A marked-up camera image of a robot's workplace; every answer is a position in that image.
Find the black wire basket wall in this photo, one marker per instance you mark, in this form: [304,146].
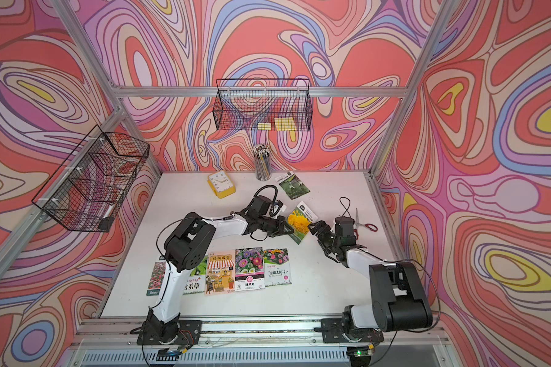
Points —
[91,189]
[241,103]

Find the green mimosa seed packet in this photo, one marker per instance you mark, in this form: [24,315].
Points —
[196,282]

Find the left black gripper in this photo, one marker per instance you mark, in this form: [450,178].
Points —
[281,223]

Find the yellow sunflower seed packet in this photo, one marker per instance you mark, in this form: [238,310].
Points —
[300,219]

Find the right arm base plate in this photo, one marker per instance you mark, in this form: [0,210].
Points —
[342,330]

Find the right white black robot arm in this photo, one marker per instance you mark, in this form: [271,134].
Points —
[398,301]

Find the orange shop seed packet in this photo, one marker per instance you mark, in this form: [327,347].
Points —
[220,273]

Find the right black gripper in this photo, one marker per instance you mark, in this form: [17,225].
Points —
[321,235]

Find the pink flower field seed packet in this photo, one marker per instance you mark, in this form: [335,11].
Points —
[156,279]

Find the small yellow sticky notes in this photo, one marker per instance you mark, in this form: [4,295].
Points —
[264,126]

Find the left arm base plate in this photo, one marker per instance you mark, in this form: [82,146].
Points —
[181,333]

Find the black wire basket left wall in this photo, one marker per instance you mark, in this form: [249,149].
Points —
[91,189]

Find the clear cup of pencils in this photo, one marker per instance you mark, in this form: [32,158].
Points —
[262,161]

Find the yellow alarm clock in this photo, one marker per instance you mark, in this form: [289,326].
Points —
[221,184]

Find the red handled scissors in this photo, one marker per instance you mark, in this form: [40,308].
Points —
[359,223]

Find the chrysanthemum seed packet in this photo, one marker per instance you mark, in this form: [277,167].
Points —
[249,270]

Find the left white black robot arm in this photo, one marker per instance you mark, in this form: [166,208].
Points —
[184,250]

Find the black wire basket back wall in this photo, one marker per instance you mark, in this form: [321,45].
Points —
[241,103]

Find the white sunflowers seed packet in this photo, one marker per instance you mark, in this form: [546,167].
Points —
[276,267]

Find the green gourd seed packet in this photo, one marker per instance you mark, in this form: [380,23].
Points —
[292,185]

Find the yellow sticky note pad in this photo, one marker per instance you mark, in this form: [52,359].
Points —
[285,124]

